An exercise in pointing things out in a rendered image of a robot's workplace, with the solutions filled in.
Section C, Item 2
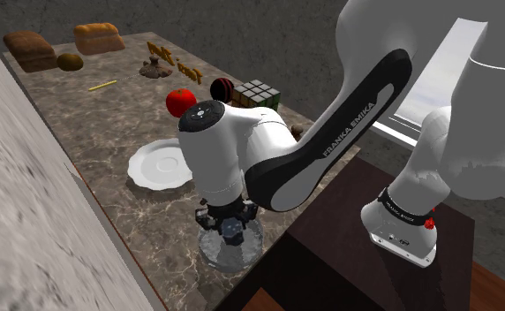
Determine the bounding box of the light brown bread loaf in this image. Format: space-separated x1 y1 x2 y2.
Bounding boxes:
72 22 127 57

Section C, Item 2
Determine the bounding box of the dark brown bread loaf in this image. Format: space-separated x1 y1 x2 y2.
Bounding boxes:
3 30 59 74

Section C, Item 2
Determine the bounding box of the colourful puzzle cube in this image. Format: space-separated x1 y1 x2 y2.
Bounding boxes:
230 79 282 112

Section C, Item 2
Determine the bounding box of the clear glass round dish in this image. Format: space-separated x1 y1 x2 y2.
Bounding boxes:
197 216 265 274

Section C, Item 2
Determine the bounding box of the brown round potato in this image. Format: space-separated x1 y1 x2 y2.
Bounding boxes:
56 52 85 72

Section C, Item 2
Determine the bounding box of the dark brown robot stand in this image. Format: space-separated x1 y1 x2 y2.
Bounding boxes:
215 155 477 311

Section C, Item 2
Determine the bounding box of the dark red striped ball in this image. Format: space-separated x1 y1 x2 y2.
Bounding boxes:
209 77 236 105

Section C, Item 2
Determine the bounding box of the yellow pencil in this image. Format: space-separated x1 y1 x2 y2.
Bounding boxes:
87 72 142 93

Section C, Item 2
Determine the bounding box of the brown clay figure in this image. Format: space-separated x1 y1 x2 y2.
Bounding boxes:
139 55 174 80

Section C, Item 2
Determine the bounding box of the golden letter ornament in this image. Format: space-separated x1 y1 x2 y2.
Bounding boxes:
146 41 177 67
176 62 204 86

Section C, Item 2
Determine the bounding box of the white framed window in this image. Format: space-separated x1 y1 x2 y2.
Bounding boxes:
370 17 505 211

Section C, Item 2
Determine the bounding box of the white scalloped plate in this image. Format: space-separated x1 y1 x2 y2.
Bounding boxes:
126 137 193 192

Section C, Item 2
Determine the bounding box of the red tomato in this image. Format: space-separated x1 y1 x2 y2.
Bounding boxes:
165 87 198 119

